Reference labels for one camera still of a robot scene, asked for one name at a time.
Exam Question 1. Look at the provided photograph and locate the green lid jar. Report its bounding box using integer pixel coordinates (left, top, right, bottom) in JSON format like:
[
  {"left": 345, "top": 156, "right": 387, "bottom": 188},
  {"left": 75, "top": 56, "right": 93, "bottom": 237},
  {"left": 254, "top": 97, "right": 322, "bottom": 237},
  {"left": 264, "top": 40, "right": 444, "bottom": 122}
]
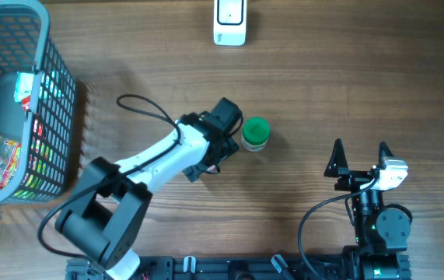
[{"left": 242, "top": 117, "right": 271, "bottom": 152}]

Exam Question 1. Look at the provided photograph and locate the white barcode scanner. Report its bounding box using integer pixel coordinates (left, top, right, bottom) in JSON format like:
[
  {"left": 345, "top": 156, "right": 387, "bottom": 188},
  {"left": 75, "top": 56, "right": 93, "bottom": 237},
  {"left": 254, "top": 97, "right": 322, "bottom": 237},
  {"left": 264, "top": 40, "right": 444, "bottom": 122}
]
[{"left": 213, "top": 0, "right": 247, "bottom": 47}]

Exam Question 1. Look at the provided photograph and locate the red white small carton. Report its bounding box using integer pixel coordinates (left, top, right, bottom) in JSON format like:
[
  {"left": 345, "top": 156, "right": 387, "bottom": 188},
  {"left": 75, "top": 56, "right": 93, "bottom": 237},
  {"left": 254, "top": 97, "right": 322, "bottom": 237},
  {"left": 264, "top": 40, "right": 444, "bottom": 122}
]
[{"left": 21, "top": 96, "right": 31, "bottom": 111}]

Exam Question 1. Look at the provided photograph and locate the white teal snack packet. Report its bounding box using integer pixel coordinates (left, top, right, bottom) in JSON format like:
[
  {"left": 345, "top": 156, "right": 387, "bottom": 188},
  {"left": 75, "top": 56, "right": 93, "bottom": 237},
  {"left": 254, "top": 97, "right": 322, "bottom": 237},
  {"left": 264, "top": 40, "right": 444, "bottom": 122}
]
[{"left": 14, "top": 72, "right": 34, "bottom": 103}]

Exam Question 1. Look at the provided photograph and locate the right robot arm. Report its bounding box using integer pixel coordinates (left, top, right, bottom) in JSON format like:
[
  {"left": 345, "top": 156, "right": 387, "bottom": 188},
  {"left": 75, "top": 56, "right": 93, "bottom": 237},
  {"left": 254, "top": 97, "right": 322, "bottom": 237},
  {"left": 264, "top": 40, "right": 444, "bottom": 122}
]
[{"left": 324, "top": 138, "right": 413, "bottom": 279}]

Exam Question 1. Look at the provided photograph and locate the grey plastic mesh basket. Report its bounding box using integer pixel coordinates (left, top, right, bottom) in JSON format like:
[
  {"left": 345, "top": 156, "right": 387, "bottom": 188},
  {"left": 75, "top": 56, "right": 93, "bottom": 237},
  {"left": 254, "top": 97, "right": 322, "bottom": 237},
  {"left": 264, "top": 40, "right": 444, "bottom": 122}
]
[{"left": 0, "top": 0, "right": 77, "bottom": 204}]

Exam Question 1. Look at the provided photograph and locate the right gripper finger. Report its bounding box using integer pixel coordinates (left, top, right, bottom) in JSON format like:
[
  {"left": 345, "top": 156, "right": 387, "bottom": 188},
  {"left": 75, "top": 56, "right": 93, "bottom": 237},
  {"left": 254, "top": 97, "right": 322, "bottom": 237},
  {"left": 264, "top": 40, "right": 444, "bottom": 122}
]
[
  {"left": 379, "top": 142, "right": 394, "bottom": 163},
  {"left": 323, "top": 138, "right": 349, "bottom": 178}
]

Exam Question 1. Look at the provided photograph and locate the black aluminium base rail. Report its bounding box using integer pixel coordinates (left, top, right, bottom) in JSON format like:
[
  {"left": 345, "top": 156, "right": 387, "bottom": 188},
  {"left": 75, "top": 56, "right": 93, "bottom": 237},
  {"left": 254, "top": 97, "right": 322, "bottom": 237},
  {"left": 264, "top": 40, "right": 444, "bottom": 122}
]
[{"left": 65, "top": 254, "right": 413, "bottom": 280}]

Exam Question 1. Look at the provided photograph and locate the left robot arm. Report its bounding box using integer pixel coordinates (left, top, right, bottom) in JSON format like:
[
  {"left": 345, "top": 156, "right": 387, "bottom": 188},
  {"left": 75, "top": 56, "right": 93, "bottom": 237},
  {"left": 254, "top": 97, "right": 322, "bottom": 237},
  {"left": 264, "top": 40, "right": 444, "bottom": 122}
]
[{"left": 55, "top": 98, "right": 243, "bottom": 279}]

